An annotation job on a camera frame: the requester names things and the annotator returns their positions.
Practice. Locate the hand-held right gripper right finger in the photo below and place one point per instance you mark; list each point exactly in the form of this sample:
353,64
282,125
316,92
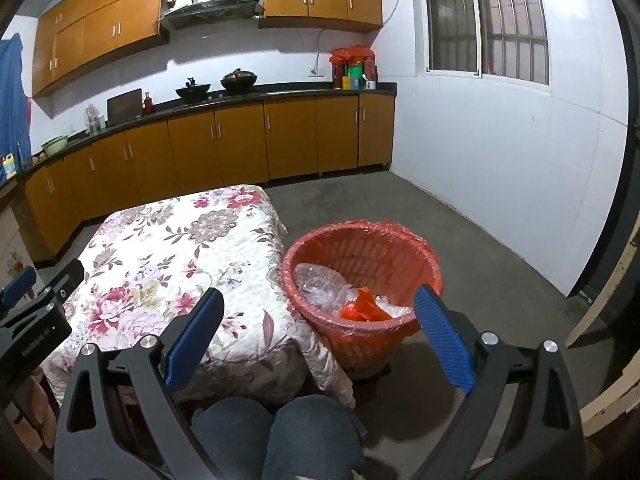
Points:
445,340

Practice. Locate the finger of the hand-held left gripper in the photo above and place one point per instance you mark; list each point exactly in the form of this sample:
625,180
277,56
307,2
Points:
62,282
20,282

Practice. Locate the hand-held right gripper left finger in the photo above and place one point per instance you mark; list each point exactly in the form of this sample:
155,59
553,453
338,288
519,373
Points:
195,330

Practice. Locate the red plastic basket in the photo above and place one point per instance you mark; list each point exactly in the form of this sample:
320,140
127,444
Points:
360,355

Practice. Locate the red plastic bag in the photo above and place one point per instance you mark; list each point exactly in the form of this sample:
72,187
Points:
362,307

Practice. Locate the clear plastic bag pile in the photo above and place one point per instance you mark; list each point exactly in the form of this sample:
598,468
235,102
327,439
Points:
320,285

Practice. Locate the person's left hand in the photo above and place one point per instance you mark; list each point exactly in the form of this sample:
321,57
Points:
40,410

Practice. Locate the floral tablecloth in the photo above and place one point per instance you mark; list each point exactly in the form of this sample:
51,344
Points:
175,260

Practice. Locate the yellow bottle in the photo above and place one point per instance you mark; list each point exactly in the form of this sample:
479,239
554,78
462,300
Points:
9,166

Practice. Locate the person's left leg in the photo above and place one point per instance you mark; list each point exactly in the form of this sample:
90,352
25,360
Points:
235,440

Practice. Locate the green basin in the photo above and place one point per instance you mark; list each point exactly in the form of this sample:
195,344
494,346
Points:
55,146

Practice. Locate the wooden plank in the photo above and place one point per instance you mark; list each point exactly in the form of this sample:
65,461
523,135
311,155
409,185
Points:
600,300

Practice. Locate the person's knees in jeans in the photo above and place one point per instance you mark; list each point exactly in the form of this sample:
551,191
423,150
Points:
315,440

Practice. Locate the glass jar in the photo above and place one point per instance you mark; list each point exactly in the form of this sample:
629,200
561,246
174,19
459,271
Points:
93,118

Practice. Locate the blue hanging cloth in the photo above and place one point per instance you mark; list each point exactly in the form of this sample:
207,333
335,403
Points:
12,100

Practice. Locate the dark cutting board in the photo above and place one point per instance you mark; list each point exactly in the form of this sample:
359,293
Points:
125,106

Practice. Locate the orange lower kitchen cabinets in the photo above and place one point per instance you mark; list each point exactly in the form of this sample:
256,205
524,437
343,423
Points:
240,140

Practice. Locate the orange kitchen cabinets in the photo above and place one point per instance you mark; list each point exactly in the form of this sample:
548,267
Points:
240,140
125,15

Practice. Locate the red bottle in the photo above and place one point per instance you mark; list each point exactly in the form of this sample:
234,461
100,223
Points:
148,104

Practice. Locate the black wok with lid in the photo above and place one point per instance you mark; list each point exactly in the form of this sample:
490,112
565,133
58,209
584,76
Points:
239,81

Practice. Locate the black kitchen countertop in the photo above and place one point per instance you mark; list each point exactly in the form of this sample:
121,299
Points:
300,91

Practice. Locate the orange upper kitchen cabinets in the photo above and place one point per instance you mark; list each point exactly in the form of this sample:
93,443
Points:
125,15

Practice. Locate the green container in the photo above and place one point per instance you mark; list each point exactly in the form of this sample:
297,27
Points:
355,73

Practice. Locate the red bag on counter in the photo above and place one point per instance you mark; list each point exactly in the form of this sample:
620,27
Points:
352,55

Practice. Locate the range hood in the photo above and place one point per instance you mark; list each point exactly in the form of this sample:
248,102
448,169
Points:
215,7

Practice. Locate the barred window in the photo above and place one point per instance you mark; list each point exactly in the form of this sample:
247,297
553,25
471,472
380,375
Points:
485,20

